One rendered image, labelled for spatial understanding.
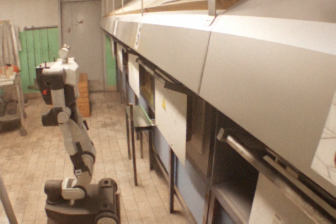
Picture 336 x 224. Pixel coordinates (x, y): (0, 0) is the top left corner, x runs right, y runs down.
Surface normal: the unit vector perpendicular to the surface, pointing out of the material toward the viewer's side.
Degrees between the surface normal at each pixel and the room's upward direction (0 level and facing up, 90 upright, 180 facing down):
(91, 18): 90
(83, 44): 90
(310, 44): 54
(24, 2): 90
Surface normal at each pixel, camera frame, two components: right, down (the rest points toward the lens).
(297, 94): -0.94, -0.09
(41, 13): 0.29, 0.28
